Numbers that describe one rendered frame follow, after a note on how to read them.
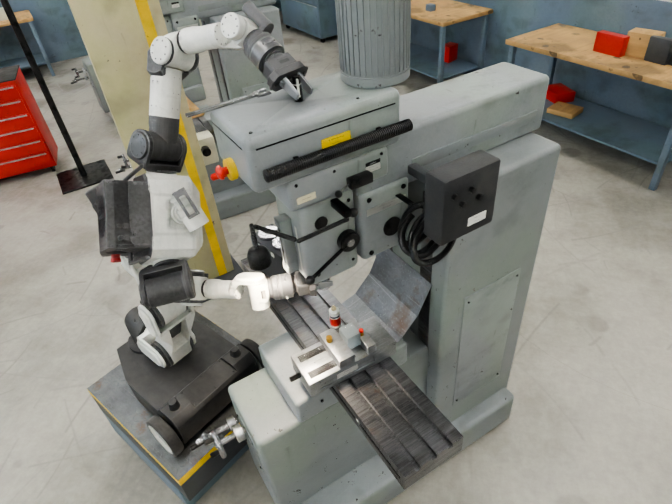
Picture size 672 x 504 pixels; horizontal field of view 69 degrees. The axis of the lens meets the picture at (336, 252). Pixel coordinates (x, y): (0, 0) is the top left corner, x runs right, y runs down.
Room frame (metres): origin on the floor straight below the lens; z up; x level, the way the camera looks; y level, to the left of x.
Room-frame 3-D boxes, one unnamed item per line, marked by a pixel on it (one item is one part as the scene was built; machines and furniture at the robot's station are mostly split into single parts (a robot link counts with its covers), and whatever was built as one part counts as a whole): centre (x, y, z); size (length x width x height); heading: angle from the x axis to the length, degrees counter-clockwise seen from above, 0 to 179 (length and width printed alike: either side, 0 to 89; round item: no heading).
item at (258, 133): (1.30, 0.04, 1.81); 0.47 x 0.26 x 0.16; 118
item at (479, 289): (1.58, -0.49, 0.78); 0.50 x 0.47 x 1.56; 118
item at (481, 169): (1.14, -0.37, 1.62); 0.20 x 0.09 x 0.21; 118
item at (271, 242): (1.67, 0.25, 1.07); 0.22 x 0.12 x 0.20; 39
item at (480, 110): (1.53, -0.39, 1.66); 0.80 x 0.23 x 0.20; 118
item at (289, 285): (1.29, 0.15, 1.23); 0.13 x 0.12 x 0.10; 7
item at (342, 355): (1.13, 0.03, 1.06); 0.15 x 0.06 x 0.04; 26
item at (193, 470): (1.57, 0.81, 0.20); 0.78 x 0.68 x 0.40; 47
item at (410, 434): (1.30, 0.06, 0.93); 1.24 x 0.23 x 0.08; 28
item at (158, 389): (1.57, 0.82, 0.59); 0.64 x 0.52 x 0.33; 47
